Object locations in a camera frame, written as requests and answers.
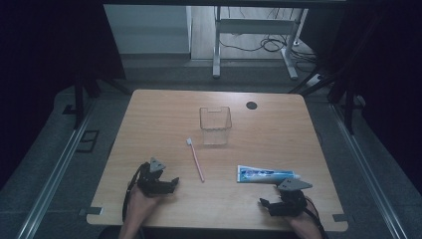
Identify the pink toothbrush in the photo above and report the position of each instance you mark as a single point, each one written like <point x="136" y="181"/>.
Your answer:
<point x="196" y="161"/>

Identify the person's right hand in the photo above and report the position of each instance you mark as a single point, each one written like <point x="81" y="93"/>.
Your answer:
<point x="303" y="221"/>

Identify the clear plastic cup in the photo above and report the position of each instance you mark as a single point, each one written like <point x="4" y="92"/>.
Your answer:
<point x="215" y="124"/>

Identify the white metal desk frame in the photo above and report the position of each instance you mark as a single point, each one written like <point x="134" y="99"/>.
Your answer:
<point x="255" y="26"/>

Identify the grey tape strip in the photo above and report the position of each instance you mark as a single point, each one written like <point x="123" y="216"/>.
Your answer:
<point x="90" y="211"/>
<point x="340" y="217"/>

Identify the black floor bracket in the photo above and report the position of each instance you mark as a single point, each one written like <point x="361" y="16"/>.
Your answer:
<point x="88" y="141"/>

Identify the white cabinet panel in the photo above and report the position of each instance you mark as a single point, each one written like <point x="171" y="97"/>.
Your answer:
<point x="147" y="30"/>

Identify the metal floor rail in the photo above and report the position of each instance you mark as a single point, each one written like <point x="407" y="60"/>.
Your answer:
<point x="53" y="176"/>
<point x="363" y="169"/>

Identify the black metal stand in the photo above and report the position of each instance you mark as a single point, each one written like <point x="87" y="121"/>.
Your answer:
<point x="346" y="96"/>
<point x="79" y="99"/>

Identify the black round table grommet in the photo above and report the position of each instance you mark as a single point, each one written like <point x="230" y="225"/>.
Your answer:
<point x="251" y="105"/>

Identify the person's left hand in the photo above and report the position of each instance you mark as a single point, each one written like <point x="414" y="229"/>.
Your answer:
<point x="141" y="202"/>

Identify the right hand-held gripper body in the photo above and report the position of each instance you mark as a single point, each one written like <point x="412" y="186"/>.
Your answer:
<point x="292" y="195"/>

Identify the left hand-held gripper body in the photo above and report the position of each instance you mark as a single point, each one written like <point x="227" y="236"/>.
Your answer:
<point x="151" y="181"/>

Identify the blue white toothpaste tube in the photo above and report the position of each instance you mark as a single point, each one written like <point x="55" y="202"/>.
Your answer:
<point x="262" y="175"/>

